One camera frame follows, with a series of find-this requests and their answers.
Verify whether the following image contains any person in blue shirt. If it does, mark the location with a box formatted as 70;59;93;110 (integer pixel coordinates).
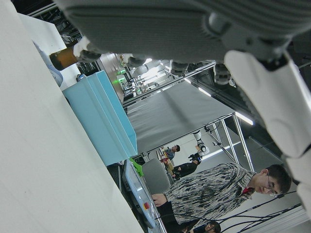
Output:
169;145;181;161

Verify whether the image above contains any grey fabric screen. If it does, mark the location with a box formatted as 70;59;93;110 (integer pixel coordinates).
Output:
126;81;236;152

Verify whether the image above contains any light blue plastic bin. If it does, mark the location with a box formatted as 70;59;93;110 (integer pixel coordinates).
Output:
62;70;138;167

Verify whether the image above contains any teach pendant with red button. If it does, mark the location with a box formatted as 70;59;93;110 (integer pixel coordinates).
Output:
121;159;161;229

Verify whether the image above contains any person in patterned shirt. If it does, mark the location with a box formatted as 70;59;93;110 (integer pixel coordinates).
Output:
152;162;292;226

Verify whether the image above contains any brown bottle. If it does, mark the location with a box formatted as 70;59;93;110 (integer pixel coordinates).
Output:
49;47;78;71

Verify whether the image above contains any person with glasses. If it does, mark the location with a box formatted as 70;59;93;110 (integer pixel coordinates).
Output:
184;220;222;233

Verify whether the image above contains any green plastic tool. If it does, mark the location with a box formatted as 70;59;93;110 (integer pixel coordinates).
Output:
130;157;144;176

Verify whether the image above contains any grey office chair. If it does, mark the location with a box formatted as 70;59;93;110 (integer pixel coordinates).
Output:
142;158;172;195

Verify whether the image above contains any person in black clothes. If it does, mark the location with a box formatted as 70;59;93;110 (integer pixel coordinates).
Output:
173;162;198;180

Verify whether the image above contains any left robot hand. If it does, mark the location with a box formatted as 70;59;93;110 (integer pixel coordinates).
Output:
52;0;311;214

